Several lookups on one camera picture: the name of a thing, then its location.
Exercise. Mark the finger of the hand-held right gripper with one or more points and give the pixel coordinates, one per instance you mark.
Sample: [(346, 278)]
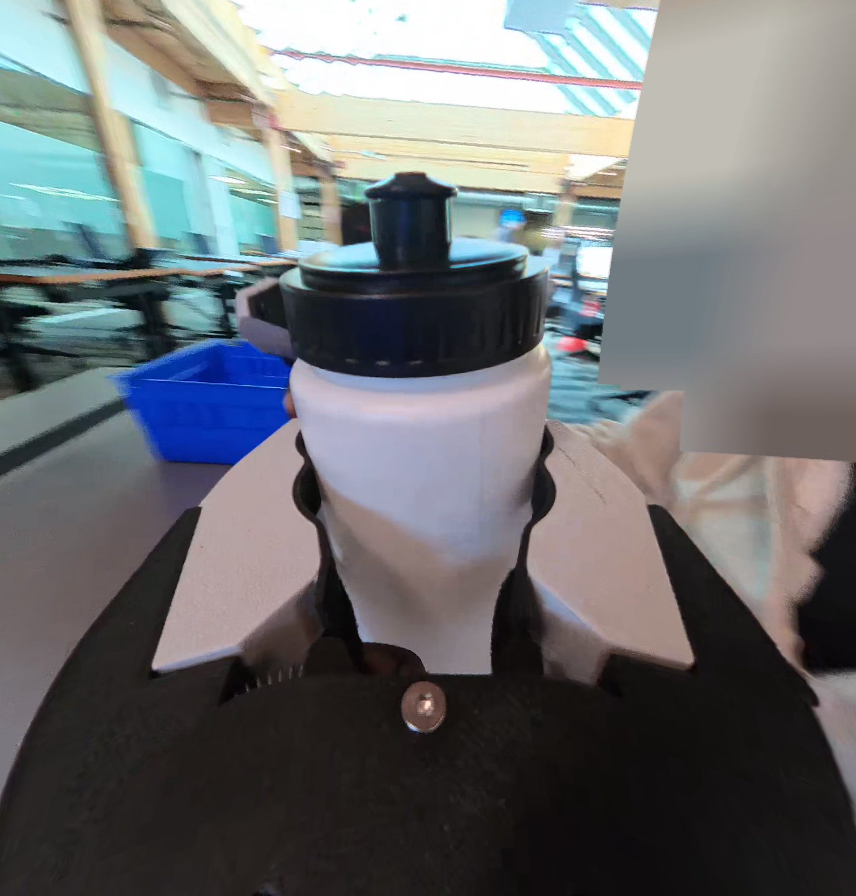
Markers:
[(263, 322)]

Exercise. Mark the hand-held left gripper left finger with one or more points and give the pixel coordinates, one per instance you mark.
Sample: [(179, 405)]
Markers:
[(232, 574)]

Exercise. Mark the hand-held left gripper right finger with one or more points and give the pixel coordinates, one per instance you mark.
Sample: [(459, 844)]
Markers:
[(603, 574)]

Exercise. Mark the black bottle lid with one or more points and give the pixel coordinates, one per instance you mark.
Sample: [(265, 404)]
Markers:
[(414, 322)]

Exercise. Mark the blue plastic bin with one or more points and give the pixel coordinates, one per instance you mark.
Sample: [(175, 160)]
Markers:
[(190, 413)]

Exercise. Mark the white plastic bottle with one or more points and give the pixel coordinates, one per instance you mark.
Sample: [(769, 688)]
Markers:
[(421, 448)]

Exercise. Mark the person's left hand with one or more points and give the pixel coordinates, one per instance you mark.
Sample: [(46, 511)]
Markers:
[(393, 661)]

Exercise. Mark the wooden desk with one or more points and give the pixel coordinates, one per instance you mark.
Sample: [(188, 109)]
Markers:
[(85, 274)]

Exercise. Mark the wooden support post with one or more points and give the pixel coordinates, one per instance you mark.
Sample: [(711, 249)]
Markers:
[(281, 182), (113, 140)]

